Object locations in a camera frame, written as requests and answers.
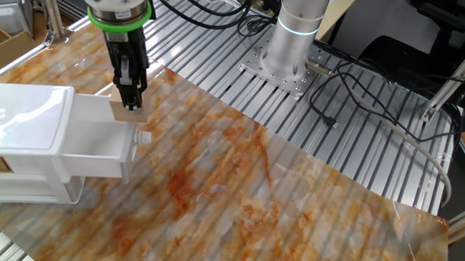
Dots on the aluminium frame rail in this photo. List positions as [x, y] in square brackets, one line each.
[464, 223]

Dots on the tan wooden block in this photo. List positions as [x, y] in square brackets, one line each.
[133, 116]

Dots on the slanted aluminium frame strut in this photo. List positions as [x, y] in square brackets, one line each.
[51, 8]

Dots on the white drawer cabinet frame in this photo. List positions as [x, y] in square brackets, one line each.
[20, 121]

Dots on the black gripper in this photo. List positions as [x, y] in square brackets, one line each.
[126, 43]

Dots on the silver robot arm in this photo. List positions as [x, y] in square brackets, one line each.
[296, 27]

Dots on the beige wooden board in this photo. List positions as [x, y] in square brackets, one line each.
[336, 13]

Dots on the black office chair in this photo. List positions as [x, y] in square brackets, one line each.
[424, 48]

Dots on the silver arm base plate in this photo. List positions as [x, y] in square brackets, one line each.
[258, 70]

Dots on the orange marble pattern mat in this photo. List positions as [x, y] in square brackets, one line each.
[234, 185]

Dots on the white drawer with knob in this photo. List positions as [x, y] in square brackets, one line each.
[98, 144]

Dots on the open cardboard box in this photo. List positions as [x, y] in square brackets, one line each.
[4, 51]

